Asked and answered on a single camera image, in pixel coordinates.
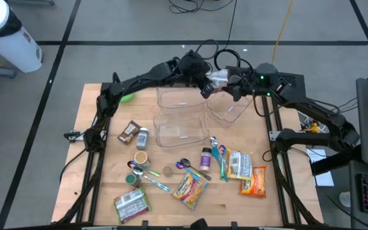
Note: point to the dark grey metal spoon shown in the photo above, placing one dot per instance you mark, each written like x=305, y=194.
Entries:
x=185, y=162

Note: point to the brown food packet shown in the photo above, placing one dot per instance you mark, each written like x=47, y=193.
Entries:
x=128, y=132

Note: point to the grey-lid barcode spice bottle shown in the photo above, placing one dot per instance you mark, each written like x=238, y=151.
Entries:
x=142, y=139

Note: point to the black aluminium table frame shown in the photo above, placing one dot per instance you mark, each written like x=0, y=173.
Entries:
x=91, y=191

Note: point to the white computer mouse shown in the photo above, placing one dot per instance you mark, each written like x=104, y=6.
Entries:
x=345, y=199

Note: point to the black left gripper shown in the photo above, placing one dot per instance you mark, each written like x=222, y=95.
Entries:
x=200, y=68

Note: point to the tan-lid white-label jar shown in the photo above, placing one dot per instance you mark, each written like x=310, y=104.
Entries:
x=141, y=157

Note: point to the black mesh equipment box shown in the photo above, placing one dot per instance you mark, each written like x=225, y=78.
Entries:
x=294, y=81

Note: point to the white paper sheet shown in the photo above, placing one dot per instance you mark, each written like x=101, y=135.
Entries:
x=326, y=179

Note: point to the green bowl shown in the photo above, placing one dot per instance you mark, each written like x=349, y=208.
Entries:
x=127, y=97

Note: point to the blue-edged Maruchan ramen pack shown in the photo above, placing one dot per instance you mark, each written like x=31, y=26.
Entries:
x=188, y=190

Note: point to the green-lid spice jar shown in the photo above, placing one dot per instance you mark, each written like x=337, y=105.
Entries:
x=133, y=179

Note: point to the person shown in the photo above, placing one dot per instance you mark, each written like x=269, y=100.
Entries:
x=199, y=225

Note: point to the green-edged ramen pack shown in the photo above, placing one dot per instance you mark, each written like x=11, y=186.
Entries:
x=131, y=206

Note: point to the white trash can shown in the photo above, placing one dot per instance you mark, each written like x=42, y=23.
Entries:
x=11, y=48

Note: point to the yellow Maruchan ramen pack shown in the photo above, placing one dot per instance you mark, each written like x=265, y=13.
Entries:
x=240, y=164

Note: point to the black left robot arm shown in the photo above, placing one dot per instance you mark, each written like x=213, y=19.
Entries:
x=139, y=78

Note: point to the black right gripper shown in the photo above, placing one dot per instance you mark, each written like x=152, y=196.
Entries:
x=244, y=80

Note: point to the pink black-cap spice bottle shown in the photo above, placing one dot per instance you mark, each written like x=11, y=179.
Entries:
x=205, y=159

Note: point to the clear plastic bin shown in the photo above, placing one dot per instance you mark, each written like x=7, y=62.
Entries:
x=180, y=129
x=228, y=113
x=180, y=96

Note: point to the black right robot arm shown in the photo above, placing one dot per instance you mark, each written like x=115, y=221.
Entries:
x=315, y=111

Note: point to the cork-stoppered saffron glass jar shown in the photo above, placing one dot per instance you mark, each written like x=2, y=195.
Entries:
x=167, y=171

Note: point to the rainbow bowl spoon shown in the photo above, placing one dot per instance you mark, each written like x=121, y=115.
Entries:
x=222, y=149

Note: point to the orange ramen pack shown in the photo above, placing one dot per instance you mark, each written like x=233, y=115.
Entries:
x=254, y=185

